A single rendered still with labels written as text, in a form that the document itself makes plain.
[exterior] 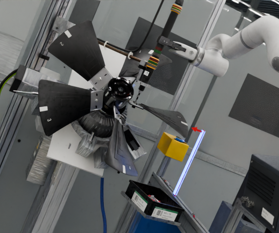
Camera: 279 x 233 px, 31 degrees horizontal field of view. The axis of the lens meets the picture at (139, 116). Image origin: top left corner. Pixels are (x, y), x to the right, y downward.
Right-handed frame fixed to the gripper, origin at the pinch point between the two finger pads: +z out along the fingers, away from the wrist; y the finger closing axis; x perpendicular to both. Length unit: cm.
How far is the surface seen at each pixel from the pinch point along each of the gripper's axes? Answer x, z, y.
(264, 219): -41, -33, -75
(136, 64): -13.8, 3.2, 13.7
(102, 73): -23.0, 17.8, 3.1
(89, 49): -16.0, 26.3, 6.7
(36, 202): -96, 17, 31
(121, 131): -41.3, 3.9, -10.9
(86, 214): -108, -20, 70
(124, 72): -19.1, 7.2, 10.6
